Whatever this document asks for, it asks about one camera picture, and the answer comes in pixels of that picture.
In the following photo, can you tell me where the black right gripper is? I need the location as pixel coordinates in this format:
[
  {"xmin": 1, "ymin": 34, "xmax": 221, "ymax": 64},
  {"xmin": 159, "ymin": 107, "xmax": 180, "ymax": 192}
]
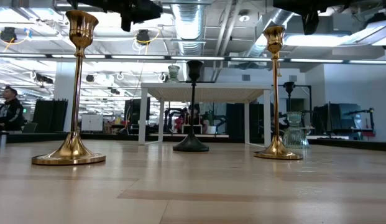
[{"xmin": 273, "ymin": 0, "xmax": 352, "ymax": 35}]

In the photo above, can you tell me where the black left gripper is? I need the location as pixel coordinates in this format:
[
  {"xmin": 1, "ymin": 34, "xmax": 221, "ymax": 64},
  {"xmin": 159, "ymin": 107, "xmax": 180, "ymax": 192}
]
[{"xmin": 68, "ymin": 0, "xmax": 164, "ymax": 32}]

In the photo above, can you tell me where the clear glass candle holder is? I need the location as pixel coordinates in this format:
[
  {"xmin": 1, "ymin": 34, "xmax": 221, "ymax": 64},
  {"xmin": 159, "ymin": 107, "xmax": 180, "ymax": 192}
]
[{"xmin": 282, "ymin": 111, "xmax": 310, "ymax": 149}]

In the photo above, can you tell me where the tall brass candlestick holder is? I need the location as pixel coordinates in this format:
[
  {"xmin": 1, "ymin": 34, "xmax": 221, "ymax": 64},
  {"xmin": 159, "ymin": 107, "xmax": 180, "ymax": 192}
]
[
  {"xmin": 31, "ymin": 9, "xmax": 107, "ymax": 166},
  {"xmin": 254, "ymin": 25, "xmax": 304, "ymax": 161}
]

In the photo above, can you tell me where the tall black candlestick holder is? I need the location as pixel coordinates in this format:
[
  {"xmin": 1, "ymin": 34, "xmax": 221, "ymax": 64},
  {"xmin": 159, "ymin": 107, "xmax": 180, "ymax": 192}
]
[{"xmin": 172, "ymin": 60, "xmax": 210, "ymax": 153}]

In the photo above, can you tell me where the distant black candlestick holder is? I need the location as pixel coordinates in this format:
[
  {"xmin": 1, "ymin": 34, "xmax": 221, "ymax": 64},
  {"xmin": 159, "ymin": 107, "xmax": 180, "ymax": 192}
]
[{"xmin": 282, "ymin": 81, "xmax": 296, "ymax": 113}]

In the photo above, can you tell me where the white perforated riser table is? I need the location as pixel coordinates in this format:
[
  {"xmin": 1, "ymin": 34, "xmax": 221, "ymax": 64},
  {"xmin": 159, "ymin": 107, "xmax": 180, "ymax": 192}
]
[{"xmin": 138, "ymin": 82, "xmax": 272, "ymax": 149}]

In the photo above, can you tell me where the white cabinet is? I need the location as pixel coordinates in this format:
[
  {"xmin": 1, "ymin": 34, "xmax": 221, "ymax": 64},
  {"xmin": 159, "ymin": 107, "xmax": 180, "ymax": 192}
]
[{"xmin": 81, "ymin": 114, "xmax": 104, "ymax": 132}]

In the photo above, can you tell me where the person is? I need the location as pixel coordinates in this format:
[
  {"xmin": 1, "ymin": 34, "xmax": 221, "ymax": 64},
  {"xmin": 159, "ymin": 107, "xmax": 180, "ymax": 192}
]
[
  {"xmin": 175, "ymin": 105, "xmax": 209, "ymax": 134},
  {"xmin": 0, "ymin": 86, "xmax": 25, "ymax": 132}
]

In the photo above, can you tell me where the black partition panel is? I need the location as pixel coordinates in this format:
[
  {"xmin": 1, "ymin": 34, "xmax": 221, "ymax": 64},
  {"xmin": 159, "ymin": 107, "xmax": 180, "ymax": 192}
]
[{"xmin": 32, "ymin": 98, "xmax": 69, "ymax": 133}]

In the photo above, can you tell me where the black overhead camera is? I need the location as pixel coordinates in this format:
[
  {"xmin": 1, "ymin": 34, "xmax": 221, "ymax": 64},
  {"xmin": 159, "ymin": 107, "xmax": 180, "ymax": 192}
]
[
  {"xmin": 0, "ymin": 26, "xmax": 18, "ymax": 44},
  {"xmin": 136, "ymin": 29, "xmax": 151, "ymax": 46}
]

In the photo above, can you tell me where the silver ventilation duct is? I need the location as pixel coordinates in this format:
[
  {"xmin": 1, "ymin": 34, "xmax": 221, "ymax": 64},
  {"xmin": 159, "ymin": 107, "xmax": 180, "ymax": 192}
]
[{"xmin": 170, "ymin": 2, "xmax": 208, "ymax": 56}]

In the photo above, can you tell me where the overhead frame light bar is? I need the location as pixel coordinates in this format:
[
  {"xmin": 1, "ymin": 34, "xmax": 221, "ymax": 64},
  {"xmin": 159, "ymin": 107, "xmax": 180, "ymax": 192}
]
[{"xmin": 0, "ymin": 52, "xmax": 386, "ymax": 65}]

